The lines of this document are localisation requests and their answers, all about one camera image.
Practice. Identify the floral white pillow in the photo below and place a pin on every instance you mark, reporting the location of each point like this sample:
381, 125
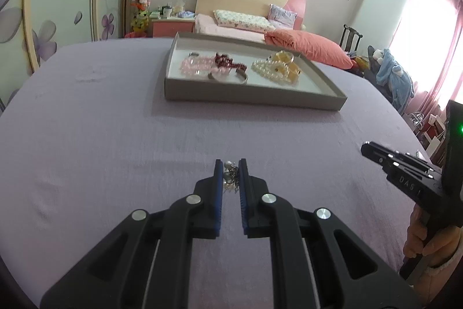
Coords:
242, 21

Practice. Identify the purple bedspread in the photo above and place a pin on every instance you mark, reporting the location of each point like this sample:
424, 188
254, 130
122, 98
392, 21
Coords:
90, 137

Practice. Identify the purple patterned pillow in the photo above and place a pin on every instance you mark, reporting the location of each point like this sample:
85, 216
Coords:
281, 18

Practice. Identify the small pearl charm cluster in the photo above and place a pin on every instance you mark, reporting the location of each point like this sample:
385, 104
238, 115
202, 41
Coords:
230, 177

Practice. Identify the pink nightstand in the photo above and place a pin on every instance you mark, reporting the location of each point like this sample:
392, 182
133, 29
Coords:
168, 28

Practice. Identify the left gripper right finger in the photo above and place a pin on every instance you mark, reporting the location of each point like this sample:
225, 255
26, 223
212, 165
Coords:
316, 260

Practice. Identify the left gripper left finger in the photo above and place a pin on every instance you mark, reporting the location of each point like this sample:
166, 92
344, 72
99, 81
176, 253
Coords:
144, 262

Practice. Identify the yellow strap watch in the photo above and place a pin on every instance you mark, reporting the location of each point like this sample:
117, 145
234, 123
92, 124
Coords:
284, 68

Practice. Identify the blue plush garment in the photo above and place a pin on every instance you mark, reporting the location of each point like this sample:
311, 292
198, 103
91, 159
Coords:
389, 77

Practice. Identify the coral pink duvet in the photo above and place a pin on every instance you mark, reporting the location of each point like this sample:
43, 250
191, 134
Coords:
313, 46

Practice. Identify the grey cardboard tray box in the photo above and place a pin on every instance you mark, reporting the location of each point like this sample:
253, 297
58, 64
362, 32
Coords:
204, 67

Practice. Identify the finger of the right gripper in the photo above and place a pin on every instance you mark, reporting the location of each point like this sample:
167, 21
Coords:
383, 156

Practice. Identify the right hand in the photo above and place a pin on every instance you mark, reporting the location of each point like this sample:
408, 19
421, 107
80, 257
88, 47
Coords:
440, 248

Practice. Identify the pink curtain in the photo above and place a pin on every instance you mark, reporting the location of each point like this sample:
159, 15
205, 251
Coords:
428, 45

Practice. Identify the white mug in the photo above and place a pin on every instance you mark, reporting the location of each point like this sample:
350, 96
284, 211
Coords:
167, 11

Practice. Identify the black wooden chair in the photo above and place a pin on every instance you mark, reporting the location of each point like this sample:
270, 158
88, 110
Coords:
350, 39

